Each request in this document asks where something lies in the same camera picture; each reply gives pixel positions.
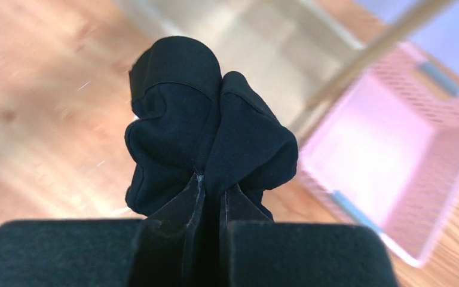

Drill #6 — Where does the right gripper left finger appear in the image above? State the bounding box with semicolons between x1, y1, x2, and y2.
0;175;205;286

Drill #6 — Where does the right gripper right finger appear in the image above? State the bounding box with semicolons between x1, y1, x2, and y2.
219;186;398;286

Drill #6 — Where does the black underwear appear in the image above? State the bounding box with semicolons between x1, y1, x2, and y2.
124;36;298;217

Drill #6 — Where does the pink plastic basket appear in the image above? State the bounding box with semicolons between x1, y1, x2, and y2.
298;42;459;268

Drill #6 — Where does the wooden clothes rack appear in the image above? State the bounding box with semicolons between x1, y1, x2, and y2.
117;1;450;140

